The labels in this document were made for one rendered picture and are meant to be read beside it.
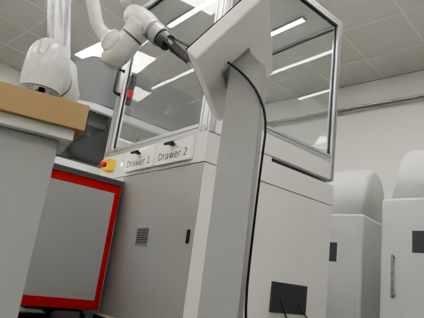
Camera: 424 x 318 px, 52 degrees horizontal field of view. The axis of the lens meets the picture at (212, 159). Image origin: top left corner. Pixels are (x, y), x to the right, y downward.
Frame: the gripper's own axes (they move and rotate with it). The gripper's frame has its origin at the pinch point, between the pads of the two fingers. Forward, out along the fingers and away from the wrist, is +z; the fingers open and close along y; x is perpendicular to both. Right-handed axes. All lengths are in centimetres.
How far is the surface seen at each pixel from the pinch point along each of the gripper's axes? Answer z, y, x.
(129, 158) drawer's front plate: -28, 62, 54
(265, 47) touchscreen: 20.1, -6.1, -20.4
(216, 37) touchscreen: 19.8, -36.2, -5.4
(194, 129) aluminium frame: 2.9, 33.2, 18.6
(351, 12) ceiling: -48, 225, -159
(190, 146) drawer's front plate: 8.1, 30.9, 25.8
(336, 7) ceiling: -58, 217, -151
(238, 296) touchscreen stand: 74, -22, 47
